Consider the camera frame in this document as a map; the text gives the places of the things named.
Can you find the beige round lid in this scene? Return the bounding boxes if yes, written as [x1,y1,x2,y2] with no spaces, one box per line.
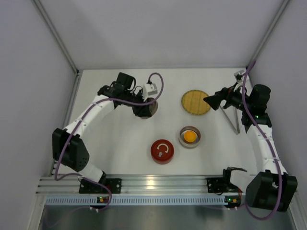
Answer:
[140,97,158,119]

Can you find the steel tongs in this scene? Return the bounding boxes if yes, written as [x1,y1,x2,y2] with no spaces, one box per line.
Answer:
[219,106,240,135]

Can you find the orange round fruit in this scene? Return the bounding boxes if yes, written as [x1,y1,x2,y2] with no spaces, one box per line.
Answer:
[184,130,197,143]

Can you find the red round lid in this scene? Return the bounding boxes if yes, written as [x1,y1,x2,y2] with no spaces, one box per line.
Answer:
[150,139,174,160]

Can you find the red-banded steel container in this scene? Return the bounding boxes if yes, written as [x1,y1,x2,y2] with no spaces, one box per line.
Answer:
[153,158,172,165]

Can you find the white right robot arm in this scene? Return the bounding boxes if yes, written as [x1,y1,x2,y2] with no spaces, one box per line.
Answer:
[203,84,298,212]

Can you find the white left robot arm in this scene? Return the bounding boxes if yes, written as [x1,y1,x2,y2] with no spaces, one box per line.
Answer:
[52,72,158,186]

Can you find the round bamboo plate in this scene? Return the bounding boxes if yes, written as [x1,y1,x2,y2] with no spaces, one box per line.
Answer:
[181,90,211,115]

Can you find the beige-banded steel container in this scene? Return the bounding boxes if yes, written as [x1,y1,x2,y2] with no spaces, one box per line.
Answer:
[178,126,201,149]

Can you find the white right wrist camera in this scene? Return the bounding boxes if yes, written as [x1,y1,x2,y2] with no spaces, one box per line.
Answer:
[234,69,246,83]

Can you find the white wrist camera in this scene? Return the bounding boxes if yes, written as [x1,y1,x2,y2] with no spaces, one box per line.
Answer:
[142,83,158,101]
[234,69,246,83]

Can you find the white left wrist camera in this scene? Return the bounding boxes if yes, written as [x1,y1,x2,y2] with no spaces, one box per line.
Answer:
[142,83,158,101]

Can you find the right aluminium frame post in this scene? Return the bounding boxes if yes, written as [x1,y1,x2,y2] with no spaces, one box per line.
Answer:
[246,0,292,69]

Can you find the aluminium frame post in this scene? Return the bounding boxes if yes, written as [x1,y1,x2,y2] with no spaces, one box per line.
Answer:
[31,0,80,76]
[246,0,292,69]

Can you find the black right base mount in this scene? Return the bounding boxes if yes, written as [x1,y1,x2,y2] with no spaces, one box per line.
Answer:
[206,177,243,195]

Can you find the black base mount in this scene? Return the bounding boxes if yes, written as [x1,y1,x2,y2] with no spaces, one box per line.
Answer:
[79,178,122,194]
[206,177,243,195]

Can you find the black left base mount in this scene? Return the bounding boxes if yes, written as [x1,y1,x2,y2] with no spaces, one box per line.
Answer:
[79,178,122,194]

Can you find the slotted cable duct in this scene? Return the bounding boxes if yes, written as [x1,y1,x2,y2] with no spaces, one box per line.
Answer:
[45,195,241,206]

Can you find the left aluminium frame post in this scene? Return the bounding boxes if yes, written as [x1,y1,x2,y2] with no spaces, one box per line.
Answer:
[31,0,80,76]

